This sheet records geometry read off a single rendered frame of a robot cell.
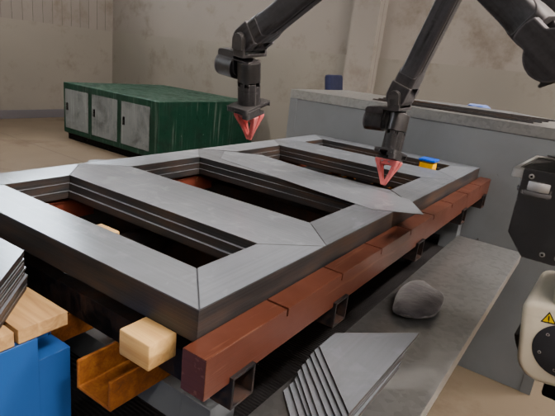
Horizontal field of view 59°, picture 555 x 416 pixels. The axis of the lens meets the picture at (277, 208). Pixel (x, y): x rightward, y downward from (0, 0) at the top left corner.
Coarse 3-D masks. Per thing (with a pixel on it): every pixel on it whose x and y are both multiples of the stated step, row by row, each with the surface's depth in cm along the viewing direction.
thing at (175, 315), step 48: (336, 144) 211; (48, 192) 111; (96, 192) 110; (288, 192) 134; (432, 192) 140; (48, 240) 80; (192, 240) 94; (240, 240) 89; (96, 288) 75; (144, 288) 68; (192, 336) 64
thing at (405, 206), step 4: (408, 200) 127; (392, 204) 122; (396, 204) 122; (400, 204) 123; (404, 204) 123; (408, 204) 123; (412, 204) 124; (376, 208) 117; (380, 208) 117; (384, 208) 117; (388, 208) 118; (392, 208) 118; (396, 208) 119; (400, 208) 119; (404, 208) 119; (408, 208) 120; (412, 208) 120; (416, 208) 121; (404, 212) 116
